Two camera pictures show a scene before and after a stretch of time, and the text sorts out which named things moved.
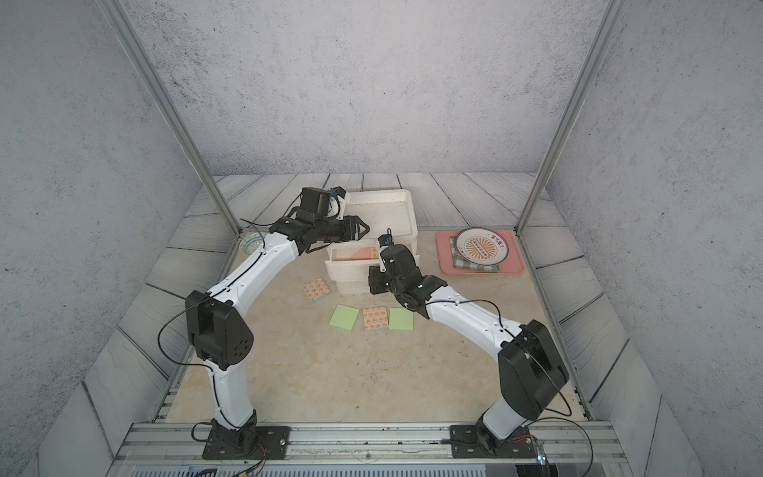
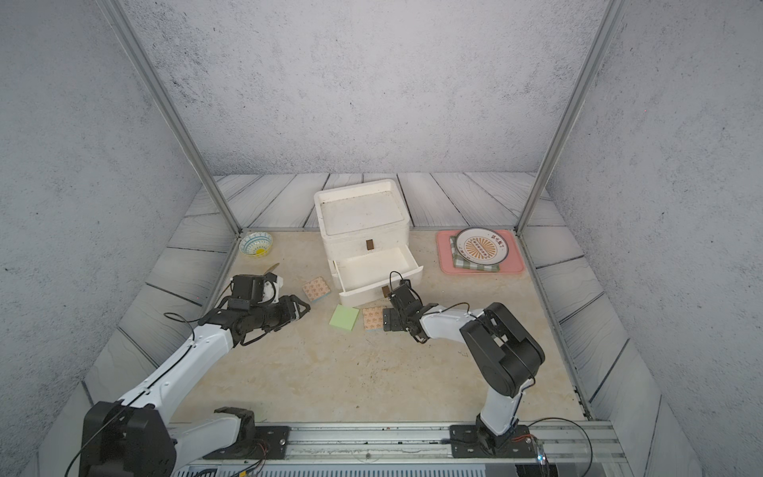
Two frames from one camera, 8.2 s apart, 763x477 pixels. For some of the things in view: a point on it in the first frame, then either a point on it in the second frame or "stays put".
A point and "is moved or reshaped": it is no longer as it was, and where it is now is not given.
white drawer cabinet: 385,213 is moved or reshaped
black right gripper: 375,277 -> 389,313
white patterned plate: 482,245 stays put
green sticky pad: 344,317 stays put
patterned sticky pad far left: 316,290 stays put
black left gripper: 346,221 -> 289,310
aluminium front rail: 176,449 stays put
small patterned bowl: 249,241 stays put
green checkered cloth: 459,262 stays put
